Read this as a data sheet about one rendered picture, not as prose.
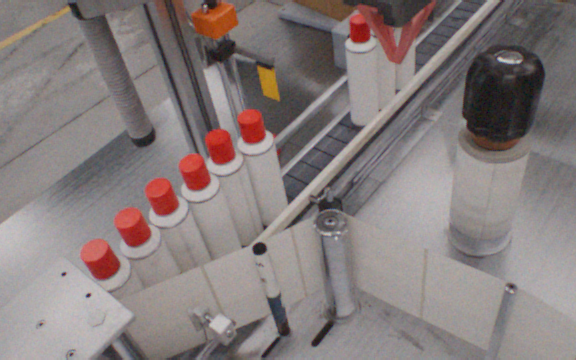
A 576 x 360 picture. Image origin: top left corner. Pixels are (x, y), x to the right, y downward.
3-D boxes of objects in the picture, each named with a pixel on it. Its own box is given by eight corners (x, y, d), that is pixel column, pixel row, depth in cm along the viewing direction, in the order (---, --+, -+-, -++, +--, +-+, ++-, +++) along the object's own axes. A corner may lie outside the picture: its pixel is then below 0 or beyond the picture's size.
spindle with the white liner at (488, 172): (493, 266, 73) (533, 91, 52) (434, 238, 78) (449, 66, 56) (520, 224, 77) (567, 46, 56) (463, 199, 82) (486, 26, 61)
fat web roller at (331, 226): (346, 330, 70) (334, 244, 56) (318, 313, 72) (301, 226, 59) (365, 305, 72) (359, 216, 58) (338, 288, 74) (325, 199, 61)
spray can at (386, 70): (385, 115, 98) (384, 14, 84) (362, 106, 101) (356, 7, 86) (400, 99, 101) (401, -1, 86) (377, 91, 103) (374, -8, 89)
